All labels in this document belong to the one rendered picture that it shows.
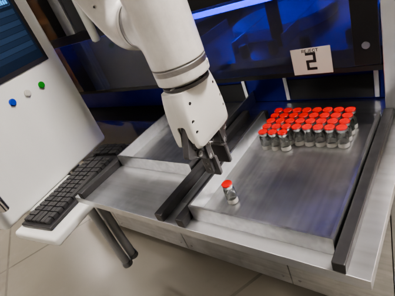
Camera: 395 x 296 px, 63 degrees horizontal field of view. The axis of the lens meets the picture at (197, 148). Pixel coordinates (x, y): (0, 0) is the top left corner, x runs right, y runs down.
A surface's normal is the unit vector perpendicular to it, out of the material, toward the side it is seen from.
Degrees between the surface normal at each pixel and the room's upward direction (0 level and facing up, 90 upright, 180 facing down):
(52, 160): 90
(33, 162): 90
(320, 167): 0
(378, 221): 0
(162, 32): 90
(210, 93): 91
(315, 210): 0
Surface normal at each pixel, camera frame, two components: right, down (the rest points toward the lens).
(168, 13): 0.40, 0.35
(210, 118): 0.79, 0.12
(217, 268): -0.33, -0.80
